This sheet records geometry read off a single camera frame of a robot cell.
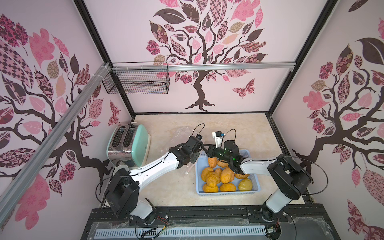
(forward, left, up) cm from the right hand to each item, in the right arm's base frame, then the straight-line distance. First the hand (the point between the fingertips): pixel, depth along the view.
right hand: (200, 145), depth 84 cm
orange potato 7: (-21, -3, -10) cm, 23 cm away
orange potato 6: (-18, -5, -5) cm, 19 cm away
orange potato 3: (-15, -22, -10) cm, 28 cm away
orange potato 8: (-21, -14, -10) cm, 26 cm away
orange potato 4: (-16, -14, -6) cm, 22 cm away
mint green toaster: (0, +40, +3) cm, 40 cm away
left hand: (-3, +6, -4) cm, 8 cm away
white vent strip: (-39, +12, -15) cm, 43 cm away
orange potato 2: (-9, -12, -6) cm, 16 cm away
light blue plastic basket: (-4, -2, -15) cm, 15 cm away
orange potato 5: (-12, -2, -10) cm, 15 cm away
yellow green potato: (-19, -24, -11) cm, 32 cm away
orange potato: (-6, -7, -10) cm, 13 cm away
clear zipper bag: (+9, +15, -4) cm, 18 cm away
